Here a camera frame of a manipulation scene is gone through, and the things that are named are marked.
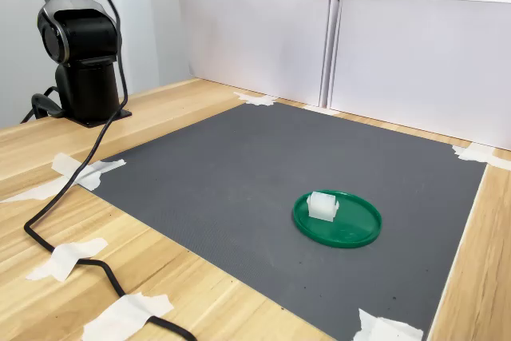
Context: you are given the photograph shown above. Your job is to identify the small white plastic terminal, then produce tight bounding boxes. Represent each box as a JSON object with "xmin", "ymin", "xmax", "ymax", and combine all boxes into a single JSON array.
[{"xmin": 306, "ymin": 190, "xmax": 340, "ymax": 223}]

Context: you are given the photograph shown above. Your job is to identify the round green lid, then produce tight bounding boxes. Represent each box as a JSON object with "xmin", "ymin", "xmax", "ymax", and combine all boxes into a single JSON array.
[{"xmin": 292, "ymin": 188, "xmax": 383, "ymax": 249}]

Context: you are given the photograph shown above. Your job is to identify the white partition box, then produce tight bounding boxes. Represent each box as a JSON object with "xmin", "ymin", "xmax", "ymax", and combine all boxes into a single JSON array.
[
  {"xmin": 327, "ymin": 0, "xmax": 511, "ymax": 151},
  {"xmin": 175, "ymin": 0, "xmax": 344, "ymax": 107}
]

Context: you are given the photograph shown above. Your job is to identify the white tape piece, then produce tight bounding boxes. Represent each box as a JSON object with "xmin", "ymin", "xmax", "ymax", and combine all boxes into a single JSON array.
[
  {"xmin": 81, "ymin": 291, "xmax": 176, "ymax": 341},
  {"xmin": 352, "ymin": 307, "xmax": 425, "ymax": 341},
  {"xmin": 233, "ymin": 91, "xmax": 277, "ymax": 107},
  {"xmin": 26, "ymin": 236, "xmax": 109, "ymax": 283},
  {"xmin": 450, "ymin": 142, "xmax": 511, "ymax": 170},
  {"xmin": 0, "ymin": 152, "xmax": 127, "ymax": 204}
]

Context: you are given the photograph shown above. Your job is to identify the dark grey mat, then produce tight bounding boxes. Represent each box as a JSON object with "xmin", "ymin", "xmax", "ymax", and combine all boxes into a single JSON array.
[{"xmin": 88, "ymin": 101, "xmax": 489, "ymax": 341}]

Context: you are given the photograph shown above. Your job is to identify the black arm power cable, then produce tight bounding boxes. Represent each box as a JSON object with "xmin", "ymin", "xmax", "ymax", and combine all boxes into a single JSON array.
[{"xmin": 19, "ymin": 85, "xmax": 67, "ymax": 125}]

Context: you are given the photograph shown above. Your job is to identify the black camera cable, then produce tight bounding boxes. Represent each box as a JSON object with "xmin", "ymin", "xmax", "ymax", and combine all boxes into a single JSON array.
[{"xmin": 23, "ymin": 0, "xmax": 199, "ymax": 341}]

